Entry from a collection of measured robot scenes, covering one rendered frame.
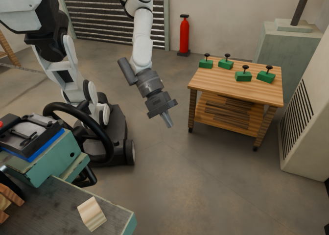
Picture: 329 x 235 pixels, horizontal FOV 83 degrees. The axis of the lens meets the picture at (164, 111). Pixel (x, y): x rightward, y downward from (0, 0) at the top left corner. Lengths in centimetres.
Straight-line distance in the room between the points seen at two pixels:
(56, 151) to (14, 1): 56
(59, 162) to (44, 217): 13
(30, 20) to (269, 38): 183
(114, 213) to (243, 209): 114
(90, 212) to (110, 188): 113
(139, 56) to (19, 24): 50
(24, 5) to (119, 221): 76
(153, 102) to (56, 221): 42
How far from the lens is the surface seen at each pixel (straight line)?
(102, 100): 172
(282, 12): 309
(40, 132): 50
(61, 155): 54
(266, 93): 149
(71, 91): 128
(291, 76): 229
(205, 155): 163
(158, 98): 65
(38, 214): 50
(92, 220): 41
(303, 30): 225
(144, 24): 76
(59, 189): 51
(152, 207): 141
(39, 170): 52
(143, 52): 66
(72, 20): 445
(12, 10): 91
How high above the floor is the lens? 130
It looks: 40 degrees down
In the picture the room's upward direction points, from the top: 2 degrees counter-clockwise
